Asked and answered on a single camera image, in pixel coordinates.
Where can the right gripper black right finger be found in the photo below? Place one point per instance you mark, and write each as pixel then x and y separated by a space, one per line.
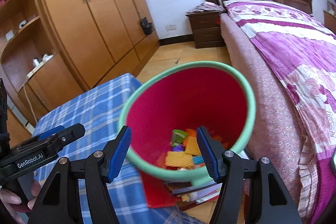
pixel 211 151

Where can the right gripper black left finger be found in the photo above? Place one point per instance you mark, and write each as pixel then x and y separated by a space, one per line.
pixel 115 152

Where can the yellow foam net sleeve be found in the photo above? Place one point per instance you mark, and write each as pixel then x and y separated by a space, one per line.
pixel 179 160

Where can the left hand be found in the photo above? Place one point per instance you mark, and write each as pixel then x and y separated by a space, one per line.
pixel 10 199

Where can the green plastic wrapper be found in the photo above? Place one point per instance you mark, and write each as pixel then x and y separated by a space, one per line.
pixel 178 136

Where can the stack of books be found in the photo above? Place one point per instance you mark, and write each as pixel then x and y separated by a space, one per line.
pixel 188 196

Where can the blue plaid tablecloth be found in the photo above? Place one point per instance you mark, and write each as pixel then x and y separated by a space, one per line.
pixel 99 110

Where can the red bin with green rim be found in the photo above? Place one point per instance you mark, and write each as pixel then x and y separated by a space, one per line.
pixel 203 93

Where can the wooden shelf cabinet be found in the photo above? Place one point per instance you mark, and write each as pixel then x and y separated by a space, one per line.
pixel 25 36

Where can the white power strip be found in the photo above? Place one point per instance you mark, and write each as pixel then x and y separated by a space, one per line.
pixel 38 64

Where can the dark wooden nightstand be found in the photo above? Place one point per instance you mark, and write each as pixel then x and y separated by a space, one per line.
pixel 206 28

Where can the black hanging bag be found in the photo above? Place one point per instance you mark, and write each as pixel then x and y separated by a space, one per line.
pixel 146 26

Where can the purple floral bedspread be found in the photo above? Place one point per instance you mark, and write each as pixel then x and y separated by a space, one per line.
pixel 300 50

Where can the cloth on nightstand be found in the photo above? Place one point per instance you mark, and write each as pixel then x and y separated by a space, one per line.
pixel 206 7

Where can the large wooden wardrobe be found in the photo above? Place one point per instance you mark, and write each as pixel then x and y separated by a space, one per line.
pixel 100 39

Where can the wall socket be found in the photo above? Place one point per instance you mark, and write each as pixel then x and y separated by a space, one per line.
pixel 170 27

